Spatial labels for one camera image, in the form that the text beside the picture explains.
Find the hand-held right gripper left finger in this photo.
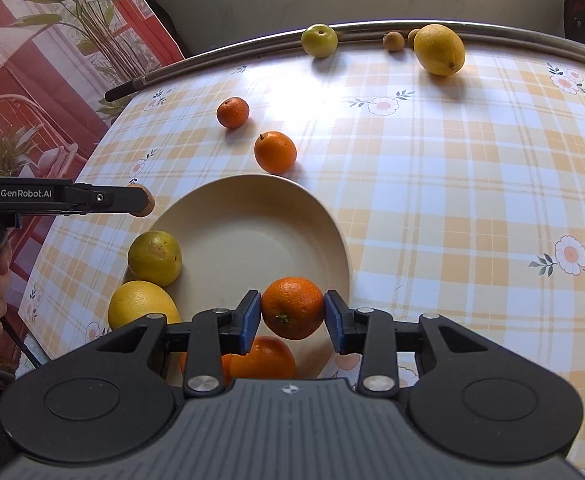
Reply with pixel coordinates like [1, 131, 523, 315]
[91, 289, 263, 399]

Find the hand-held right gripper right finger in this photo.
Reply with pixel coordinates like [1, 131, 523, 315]
[323, 289, 491, 397]

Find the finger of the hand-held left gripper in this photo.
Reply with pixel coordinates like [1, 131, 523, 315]
[74, 184, 146, 217]

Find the yellow green citrus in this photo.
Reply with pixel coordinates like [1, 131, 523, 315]
[127, 230, 183, 288]

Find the cream plate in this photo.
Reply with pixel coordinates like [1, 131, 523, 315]
[122, 174, 354, 382]

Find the small mandarin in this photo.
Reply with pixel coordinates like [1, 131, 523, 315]
[216, 96, 250, 129]

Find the orange with stem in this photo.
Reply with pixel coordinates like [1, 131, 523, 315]
[254, 131, 298, 175]

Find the green apple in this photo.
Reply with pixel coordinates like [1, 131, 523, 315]
[301, 23, 338, 58]

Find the large yellow lemon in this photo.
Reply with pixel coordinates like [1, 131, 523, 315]
[413, 24, 466, 77]

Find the metal pole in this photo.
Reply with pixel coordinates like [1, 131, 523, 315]
[105, 20, 585, 103]

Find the plaid floral tablecloth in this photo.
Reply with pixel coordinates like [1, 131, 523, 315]
[17, 42, 585, 480]

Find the printed wall cloth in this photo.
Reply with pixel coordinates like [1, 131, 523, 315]
[0, 0, 189, 321]

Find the black cable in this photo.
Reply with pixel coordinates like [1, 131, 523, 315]
[0, 315, 48, 368]

